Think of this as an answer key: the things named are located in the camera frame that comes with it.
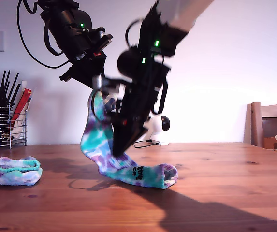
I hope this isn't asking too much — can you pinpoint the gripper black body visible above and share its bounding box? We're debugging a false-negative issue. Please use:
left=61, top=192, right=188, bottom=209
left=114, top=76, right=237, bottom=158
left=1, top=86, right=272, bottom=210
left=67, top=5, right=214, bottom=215
left=59, top=39, right=107, bottom=82

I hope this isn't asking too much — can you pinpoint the tie-dye Hugging Face sock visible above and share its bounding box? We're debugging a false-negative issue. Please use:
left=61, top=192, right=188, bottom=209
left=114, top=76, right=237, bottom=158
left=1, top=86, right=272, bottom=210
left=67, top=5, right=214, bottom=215
left=80, top=89, right=179, bottom=190
left=0, top=156, right=43, bottom=187

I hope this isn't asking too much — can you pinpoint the red and yellow paper packet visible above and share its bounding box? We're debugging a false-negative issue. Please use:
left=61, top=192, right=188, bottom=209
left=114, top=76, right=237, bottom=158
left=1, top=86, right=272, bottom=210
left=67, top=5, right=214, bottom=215
left=11, top=88, right=32, bottom=121

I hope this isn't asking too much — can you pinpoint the black chopstick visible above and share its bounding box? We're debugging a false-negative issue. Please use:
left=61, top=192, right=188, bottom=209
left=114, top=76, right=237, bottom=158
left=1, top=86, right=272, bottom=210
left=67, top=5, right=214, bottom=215
left=10, top=83, right=22, bottom=106
left=7, top=72, right=19, bottom=106
left=0, top=70, right=6, bottom=95
left=2, top=70, right=11, bottom=95

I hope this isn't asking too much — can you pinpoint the white paper packet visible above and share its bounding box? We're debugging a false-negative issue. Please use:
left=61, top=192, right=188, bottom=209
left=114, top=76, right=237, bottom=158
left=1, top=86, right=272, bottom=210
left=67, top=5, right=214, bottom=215
left=11, top=114, right=28, bottom=141

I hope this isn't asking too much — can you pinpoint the wooden chair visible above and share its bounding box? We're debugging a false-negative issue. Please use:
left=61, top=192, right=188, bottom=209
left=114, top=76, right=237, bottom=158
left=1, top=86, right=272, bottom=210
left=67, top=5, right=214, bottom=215
left=244, top=101, right=277, bottom=150

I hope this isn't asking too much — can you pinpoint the brown cardboard box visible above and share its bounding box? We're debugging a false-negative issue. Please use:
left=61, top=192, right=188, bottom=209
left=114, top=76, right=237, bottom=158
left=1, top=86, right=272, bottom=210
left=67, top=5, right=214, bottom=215
left=263, top=137, right=277, bottom=150

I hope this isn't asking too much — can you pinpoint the black camera power cable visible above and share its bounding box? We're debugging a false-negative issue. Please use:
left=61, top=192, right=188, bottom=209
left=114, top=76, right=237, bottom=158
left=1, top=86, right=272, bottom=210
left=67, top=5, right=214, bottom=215
left=132, top=139, right=162, bottom=148

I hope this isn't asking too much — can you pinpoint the white round security camera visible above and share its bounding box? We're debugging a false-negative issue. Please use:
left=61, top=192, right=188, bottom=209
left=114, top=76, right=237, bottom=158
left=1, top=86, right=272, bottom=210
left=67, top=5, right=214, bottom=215
left=149, top=115, right=172, bottom=145

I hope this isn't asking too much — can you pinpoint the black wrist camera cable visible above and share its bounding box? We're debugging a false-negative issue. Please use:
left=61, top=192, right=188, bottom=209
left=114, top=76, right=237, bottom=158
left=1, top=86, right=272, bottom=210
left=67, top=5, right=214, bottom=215
left=16, top=0, right=70, bottom=70
left=91, top=91, right=112, bottom=121

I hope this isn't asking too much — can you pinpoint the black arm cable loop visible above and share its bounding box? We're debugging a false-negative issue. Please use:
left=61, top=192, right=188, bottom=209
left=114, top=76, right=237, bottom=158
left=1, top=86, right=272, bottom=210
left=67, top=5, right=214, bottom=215
left=125, top=19, right=144, bottom=48
left=23, top=0, right=40, bottom=14
left=151, top=81, right=169, bottom=116
left=43, top=23, right=64, bottom=56

